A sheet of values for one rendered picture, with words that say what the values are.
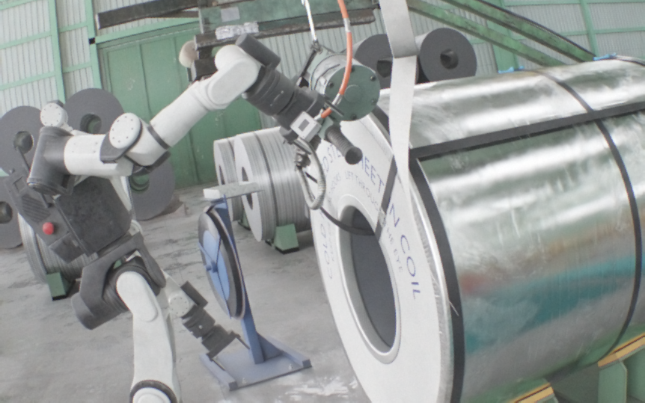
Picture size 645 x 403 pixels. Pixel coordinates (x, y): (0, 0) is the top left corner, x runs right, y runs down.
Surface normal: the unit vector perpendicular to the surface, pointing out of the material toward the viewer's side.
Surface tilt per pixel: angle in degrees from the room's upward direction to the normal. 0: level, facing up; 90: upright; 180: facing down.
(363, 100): 115
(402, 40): 133
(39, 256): 109
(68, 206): 98
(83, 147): 62
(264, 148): 49
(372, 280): 76
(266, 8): 90
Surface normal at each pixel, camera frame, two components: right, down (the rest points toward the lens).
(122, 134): -0.34, -0.35
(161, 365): 0.09, 0.07
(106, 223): 0.29, 0.17
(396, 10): -0.14, 0.27
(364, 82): 0.32, 0.44
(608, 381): -0.95, 0.20
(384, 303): 0.08, -0.57
